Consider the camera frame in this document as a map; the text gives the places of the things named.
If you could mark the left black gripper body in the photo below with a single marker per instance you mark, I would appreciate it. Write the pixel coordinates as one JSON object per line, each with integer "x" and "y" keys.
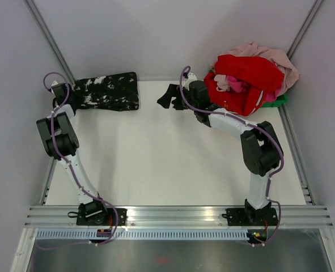
{"x": 72, "y": 97}

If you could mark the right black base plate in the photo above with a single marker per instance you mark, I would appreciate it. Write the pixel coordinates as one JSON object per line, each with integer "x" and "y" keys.
{"x": 244, "y": 217}

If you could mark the red trousers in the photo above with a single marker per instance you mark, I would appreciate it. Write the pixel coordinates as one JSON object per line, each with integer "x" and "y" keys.
{"x": 256, "y": 66}

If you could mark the aluminium mounting rail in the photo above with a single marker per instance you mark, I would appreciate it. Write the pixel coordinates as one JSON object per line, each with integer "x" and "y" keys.
{"x": 190, "y": 217}

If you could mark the aluminium frame post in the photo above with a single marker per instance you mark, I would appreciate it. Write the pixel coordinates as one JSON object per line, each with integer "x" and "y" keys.
{"x": 304, "y": 28}
{"x": 44, "y": 29}

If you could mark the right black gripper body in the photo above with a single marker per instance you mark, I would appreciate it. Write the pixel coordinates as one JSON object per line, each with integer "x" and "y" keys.
{"x": 193, "y": 103}

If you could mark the black white-splattered trousers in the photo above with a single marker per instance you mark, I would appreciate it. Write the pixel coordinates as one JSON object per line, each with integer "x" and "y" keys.
{"x": 117, "y": 92}

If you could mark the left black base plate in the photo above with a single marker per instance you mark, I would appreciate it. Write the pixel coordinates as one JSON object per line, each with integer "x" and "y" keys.
{"x": 101, "y": 217}

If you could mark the left aluminium frame post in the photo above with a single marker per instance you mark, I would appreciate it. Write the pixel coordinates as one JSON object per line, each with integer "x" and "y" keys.
{"x": 44, "y": 29}

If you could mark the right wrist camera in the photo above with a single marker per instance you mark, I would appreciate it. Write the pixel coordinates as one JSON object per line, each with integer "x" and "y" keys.
{"x": 187, "y": 79}

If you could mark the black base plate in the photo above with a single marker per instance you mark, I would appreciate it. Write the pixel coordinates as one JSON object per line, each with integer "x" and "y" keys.
{"x": 244, "y": 217}
{"x": 101, "y": 217}

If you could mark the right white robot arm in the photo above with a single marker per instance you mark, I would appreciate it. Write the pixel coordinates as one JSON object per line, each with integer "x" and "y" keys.
{"x": 262, "y": 152}

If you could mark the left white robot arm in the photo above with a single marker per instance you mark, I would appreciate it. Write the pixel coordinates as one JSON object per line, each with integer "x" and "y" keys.
{"x": 61, "y": 143}

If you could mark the white slotted cable duct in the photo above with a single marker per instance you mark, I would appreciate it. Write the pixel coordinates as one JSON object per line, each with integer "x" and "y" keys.
{"x": 143, "y": 234}

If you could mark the magenta pink trousers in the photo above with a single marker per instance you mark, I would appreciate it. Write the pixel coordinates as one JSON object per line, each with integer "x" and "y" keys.
{"x": 236, "y": 85}

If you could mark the right aluminium frame post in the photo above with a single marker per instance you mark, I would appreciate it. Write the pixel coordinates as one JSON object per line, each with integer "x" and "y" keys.
{"x": 304, "y": 28}

